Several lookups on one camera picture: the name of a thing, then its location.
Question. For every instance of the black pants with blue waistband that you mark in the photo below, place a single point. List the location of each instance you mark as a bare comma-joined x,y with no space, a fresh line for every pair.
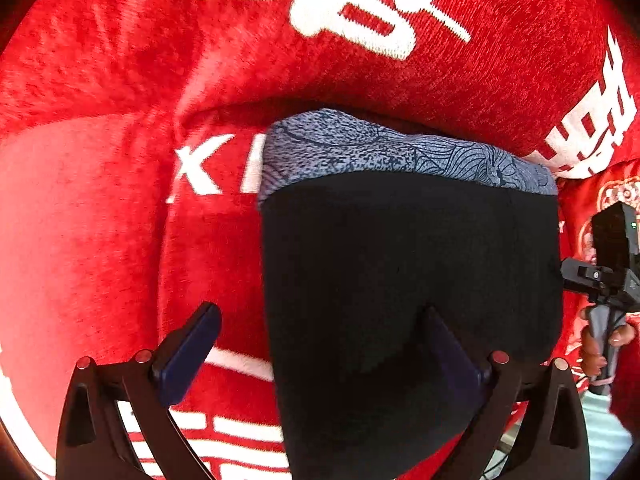
400,270

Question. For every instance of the red blanket with white print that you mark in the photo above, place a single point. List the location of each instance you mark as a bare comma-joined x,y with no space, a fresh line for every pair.
100,185

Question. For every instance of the person's right hand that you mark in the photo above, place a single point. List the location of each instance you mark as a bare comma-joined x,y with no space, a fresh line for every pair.
594,355

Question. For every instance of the light blue clothing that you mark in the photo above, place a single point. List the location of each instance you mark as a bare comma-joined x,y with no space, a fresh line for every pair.
607,435

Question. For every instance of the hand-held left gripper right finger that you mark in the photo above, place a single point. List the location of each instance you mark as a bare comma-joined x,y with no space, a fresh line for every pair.
452,360

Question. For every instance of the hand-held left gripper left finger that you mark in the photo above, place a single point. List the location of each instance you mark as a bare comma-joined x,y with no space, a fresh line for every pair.
187,360

